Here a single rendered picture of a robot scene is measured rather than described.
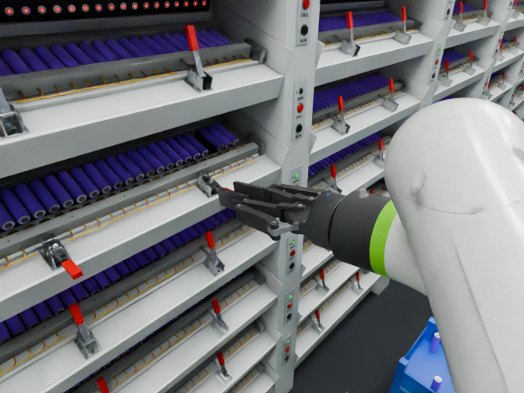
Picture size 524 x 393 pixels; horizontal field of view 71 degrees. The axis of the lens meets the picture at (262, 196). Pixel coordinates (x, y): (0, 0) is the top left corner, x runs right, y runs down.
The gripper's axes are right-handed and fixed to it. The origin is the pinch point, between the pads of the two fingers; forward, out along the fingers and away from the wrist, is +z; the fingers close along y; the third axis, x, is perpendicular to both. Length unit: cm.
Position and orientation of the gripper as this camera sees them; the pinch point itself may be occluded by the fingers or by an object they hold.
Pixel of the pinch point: (241, 196)
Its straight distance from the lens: 60.9
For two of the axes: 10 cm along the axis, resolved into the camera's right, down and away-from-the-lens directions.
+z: -7.1, -1.8, 6.8
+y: 6.9, -3.6, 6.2
